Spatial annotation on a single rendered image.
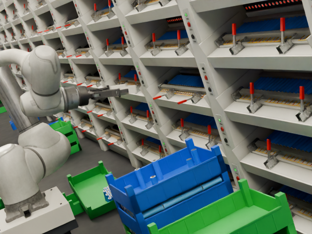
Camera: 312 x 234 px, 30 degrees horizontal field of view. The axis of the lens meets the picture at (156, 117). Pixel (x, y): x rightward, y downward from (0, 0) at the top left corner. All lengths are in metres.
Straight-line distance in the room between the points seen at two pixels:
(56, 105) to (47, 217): 0.46
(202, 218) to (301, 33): 0.55
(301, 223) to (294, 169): 0.20
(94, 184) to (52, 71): 1.16
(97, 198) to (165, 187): 1.40
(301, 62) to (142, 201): 0.56
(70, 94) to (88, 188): 0.98
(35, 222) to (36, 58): 0.67
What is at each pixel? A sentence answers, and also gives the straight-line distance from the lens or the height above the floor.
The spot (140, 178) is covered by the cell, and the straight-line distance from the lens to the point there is 1.76.
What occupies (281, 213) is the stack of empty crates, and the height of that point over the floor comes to 0.36.
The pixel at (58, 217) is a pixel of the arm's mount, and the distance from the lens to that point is 2.36.
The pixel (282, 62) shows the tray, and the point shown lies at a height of 0.66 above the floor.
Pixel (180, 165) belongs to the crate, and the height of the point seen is 0.41.
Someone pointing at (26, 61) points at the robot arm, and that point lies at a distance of 2.09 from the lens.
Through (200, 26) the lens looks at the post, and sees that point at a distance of 1.96.
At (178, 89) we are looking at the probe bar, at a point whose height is 0.53.
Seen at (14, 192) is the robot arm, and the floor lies 0.37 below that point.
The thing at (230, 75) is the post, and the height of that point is 0.59.
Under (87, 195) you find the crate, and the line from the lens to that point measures 3.04.
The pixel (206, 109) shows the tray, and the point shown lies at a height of 0.48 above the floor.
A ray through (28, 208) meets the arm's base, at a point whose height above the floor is 0.30.
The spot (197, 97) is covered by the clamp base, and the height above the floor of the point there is 0.52.
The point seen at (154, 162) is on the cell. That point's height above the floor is 0.46.
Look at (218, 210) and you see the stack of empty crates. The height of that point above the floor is 0.35.
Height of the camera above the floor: 0.96
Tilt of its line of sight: 12 degrees down
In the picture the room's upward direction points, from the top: 19 degrees counter-clockwise
